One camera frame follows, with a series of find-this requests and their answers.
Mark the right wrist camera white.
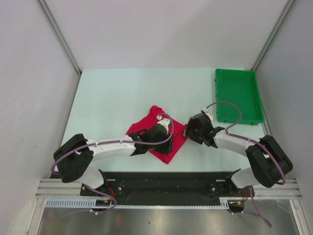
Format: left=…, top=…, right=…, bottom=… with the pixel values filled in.
left=201, top=108, right=214, bottom=121

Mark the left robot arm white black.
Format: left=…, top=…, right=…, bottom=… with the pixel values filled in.
left=52, top=118, right=174, bottom=196

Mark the left aluminium corner post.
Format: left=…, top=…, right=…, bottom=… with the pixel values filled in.
left=36, top=0, right=82, bottom=77

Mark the green plastic tray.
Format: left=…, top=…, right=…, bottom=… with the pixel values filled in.
left=215, top=69, right=265, bottom=125

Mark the aluminium frame rail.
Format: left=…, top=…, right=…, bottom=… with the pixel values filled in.
left=36, top=179, right=302, bottom=200

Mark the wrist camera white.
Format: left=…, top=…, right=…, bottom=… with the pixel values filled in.
left=156, top=114, right=172, bottom=131
left=201, top=108, right=214, bottom=121

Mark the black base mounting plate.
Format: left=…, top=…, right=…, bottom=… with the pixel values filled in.
left=80, top=172, right=251, bottom=199

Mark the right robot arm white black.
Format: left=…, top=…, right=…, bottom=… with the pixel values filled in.
left=184, top=111, right=293, bottom=196

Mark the aluminium corner post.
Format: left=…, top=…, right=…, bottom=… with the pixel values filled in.
left=250, top=0, right=297, bottom=72
left=36, top=0, right=82, bottom=77

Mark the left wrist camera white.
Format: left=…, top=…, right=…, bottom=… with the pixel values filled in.
left=156, top=114, right=172, bottom=131

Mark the right aluminium corner post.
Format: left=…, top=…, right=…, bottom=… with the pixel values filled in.
left=250, top=0, right=297, bottom=72

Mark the red t-shirt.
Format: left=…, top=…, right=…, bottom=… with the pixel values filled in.
left=126, top=105, right=187, bottom=164

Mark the slotted cable duct grey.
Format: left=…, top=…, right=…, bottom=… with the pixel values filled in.
left=45, top=198, right=229, bottom=210

